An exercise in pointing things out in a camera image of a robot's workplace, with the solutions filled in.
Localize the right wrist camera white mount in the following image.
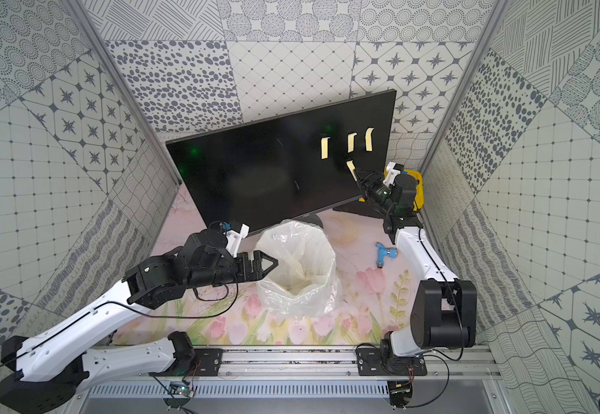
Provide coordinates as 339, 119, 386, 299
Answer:
384, 161, 404, 188

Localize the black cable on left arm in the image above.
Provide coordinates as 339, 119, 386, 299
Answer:
0, 278, 239, 395

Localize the yellow sticky note lowest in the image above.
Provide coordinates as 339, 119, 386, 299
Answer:
346, 160, 358, 181

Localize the black computer monitor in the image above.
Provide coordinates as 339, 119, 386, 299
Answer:
165, 90, 396, 233

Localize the yellow sticky note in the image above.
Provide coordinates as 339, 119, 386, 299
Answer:
347, 133, 358, 153
321, 137, 330, 160
365, 128, 374, 152

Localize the blue pipe fitting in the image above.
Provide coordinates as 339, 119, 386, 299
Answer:
376, 243, 397, 268

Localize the small green circuit board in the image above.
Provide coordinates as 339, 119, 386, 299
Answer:
169, 381, 195, 400

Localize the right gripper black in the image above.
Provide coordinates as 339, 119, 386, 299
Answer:
354, 166, 396, 214

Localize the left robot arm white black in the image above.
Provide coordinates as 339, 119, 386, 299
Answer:
0, 229, 278, 413

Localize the yellow and black toolbox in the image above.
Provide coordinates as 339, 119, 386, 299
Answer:
332, 166, 425, 220

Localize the clear plastic trash bag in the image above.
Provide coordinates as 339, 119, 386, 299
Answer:
255, 220, 342, 319

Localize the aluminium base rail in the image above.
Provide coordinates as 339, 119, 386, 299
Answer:
79, 343, 503, 384

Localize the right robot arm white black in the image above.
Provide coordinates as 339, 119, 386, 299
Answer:
353, 163, 478, 376

